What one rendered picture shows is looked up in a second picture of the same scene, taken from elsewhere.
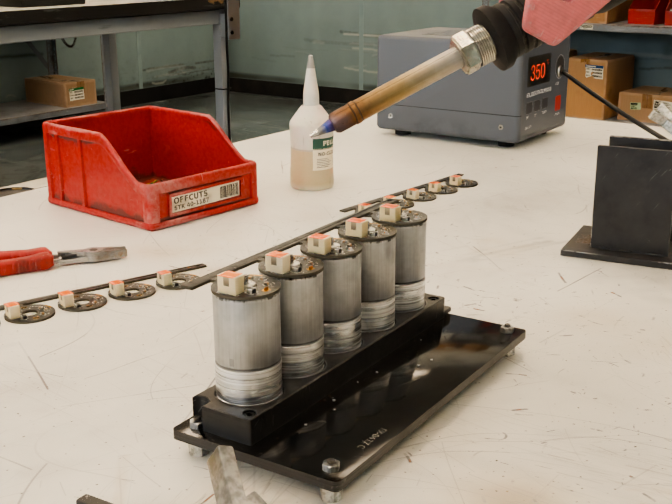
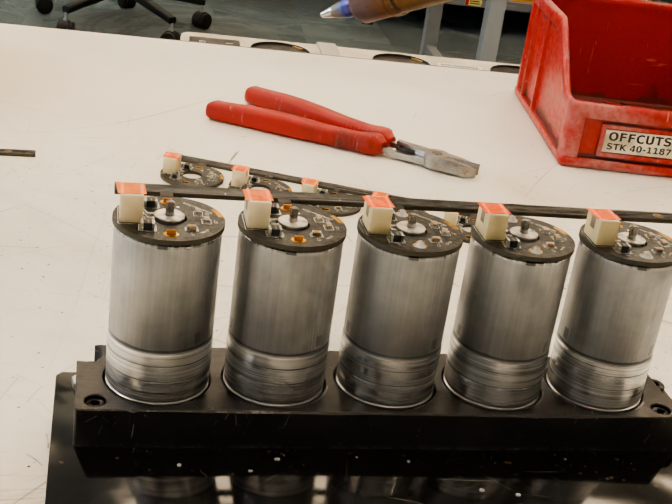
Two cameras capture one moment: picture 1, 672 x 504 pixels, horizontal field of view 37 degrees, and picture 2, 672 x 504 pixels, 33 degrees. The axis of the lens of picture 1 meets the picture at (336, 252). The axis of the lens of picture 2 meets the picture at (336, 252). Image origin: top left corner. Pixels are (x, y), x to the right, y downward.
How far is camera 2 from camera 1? 0.25 m
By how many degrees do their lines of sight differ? 41
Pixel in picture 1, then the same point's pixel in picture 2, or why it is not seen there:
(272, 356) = (157, 338)
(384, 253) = (514, 282)
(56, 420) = (54, 303)
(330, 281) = (366, 280)
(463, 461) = not seen: outside the picture
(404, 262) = (592, 319)
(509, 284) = not seen: outside the picture
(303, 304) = (263, 289)
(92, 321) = not seen: hidden behind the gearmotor
